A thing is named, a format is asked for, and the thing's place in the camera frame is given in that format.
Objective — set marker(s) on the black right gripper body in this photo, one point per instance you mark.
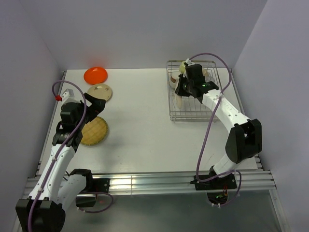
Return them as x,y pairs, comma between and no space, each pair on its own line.
184,86

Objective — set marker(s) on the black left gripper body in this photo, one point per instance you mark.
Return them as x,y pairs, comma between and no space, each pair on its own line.
88,117

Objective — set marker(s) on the beige plate black spot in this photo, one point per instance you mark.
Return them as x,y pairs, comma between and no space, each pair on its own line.
179,101

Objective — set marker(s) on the metal tumbler cup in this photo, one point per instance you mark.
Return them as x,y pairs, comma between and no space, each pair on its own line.
173,79

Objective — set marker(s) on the beige floral plate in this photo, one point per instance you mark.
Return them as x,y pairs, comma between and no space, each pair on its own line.
100,91

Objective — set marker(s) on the pale green mug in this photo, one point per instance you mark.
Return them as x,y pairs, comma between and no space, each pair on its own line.
182,67

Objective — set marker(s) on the wire dish rack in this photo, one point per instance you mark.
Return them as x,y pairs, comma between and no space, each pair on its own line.
192,109

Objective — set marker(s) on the beige ceramic bowl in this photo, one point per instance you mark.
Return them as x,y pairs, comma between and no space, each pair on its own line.
207,76

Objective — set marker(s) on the yellow woven pattern plate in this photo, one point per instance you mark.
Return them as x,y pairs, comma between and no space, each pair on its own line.
94,132

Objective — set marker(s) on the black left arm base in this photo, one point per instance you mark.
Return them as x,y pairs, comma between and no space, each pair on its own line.
87,200

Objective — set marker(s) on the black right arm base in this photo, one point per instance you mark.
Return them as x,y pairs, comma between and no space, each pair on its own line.
220,184

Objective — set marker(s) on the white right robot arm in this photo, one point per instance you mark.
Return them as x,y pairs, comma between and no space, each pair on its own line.
244,134

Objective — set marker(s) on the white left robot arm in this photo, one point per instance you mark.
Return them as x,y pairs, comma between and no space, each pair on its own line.
44,210

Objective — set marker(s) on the orange plastic plate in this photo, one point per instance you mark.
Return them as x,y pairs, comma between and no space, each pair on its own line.
95,75

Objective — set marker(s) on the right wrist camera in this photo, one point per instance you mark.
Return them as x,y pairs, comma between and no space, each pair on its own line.
189,62

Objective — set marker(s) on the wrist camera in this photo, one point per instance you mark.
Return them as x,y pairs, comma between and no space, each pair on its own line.
68,97
189,62

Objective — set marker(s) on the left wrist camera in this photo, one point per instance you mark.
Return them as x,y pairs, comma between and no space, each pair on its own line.
68,97

